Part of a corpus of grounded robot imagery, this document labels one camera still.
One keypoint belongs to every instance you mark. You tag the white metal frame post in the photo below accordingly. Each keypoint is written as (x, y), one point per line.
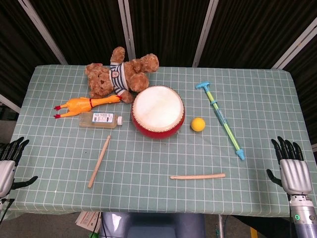
(10, 105)
(43, 32)
(294, 51)
(205, 33)
(127, 29)

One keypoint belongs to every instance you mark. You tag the printed white paper sheet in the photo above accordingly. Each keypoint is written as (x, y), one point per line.
(86, 219)

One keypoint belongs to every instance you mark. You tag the blue green water squirt toy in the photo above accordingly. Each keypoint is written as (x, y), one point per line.
(220, 115)

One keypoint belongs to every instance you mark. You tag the green checked tablecloth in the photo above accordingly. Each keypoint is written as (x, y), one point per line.
(148, 161)

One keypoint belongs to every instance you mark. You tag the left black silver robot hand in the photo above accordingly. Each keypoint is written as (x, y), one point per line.
(6, 173)

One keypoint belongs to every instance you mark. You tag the silver metal table leg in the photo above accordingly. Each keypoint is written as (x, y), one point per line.
(220, 225)

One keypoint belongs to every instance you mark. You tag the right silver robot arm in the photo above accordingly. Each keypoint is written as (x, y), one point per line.
(304, 218)

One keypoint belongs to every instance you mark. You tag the yellow rubber chicken toy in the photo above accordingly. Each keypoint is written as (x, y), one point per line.
(76, 104)

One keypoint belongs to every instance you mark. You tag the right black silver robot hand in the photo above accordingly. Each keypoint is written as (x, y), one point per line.
(294, 176)

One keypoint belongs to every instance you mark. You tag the clear plastic bottle white cap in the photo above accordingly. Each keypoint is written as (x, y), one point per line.
(99, 124)

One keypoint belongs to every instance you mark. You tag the blue grey robot torso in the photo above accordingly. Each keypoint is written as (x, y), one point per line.
(148, 225)

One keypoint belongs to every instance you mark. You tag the wooden drumstick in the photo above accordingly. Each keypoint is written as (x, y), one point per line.
(99, 162)
(198, 176)

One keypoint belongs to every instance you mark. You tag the yellow ball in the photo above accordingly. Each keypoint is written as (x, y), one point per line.
(198, 124)

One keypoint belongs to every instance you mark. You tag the brown teddy bear striped shirt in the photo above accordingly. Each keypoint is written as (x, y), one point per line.
(99, 79)

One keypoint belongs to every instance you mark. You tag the red drum white skin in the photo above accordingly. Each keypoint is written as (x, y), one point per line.
(158, 106)

